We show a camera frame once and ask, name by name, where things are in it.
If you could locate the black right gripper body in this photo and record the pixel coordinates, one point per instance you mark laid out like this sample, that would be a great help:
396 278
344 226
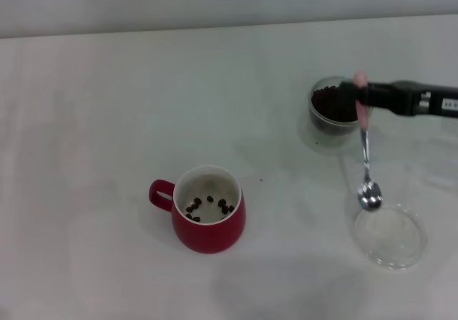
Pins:
447 103

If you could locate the clear shallow glass dish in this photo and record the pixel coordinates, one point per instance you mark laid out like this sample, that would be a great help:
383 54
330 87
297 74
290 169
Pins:
393 241

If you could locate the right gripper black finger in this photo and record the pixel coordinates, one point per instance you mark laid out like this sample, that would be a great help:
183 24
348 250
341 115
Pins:
393 98

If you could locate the scooped coffee beans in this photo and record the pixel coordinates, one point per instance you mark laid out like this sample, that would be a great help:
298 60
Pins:
222 203

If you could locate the red ceramic mug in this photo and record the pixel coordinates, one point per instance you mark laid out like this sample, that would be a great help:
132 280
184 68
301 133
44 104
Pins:
211 237

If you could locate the coffee beans pile in glass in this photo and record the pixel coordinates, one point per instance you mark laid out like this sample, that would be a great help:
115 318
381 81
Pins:
329 112

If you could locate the clear double-walled glass cup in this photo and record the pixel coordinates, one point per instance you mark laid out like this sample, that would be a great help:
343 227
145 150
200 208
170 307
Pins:
317 83

